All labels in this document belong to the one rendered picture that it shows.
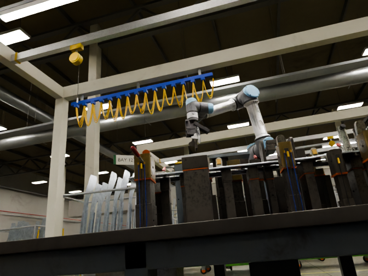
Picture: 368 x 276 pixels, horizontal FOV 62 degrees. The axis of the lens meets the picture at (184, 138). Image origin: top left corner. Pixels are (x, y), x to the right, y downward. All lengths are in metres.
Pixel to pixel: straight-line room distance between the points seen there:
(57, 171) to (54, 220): 0.76
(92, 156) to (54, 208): 4.55
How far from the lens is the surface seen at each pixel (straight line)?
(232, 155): 1.90
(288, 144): 1.43
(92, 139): 9.68
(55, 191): 5.19
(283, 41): 4.93
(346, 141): 1.91
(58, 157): 5.33
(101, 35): 4.28
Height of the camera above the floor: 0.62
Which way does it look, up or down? 20 degrees up
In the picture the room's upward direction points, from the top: 5 degrees counter-clockwise
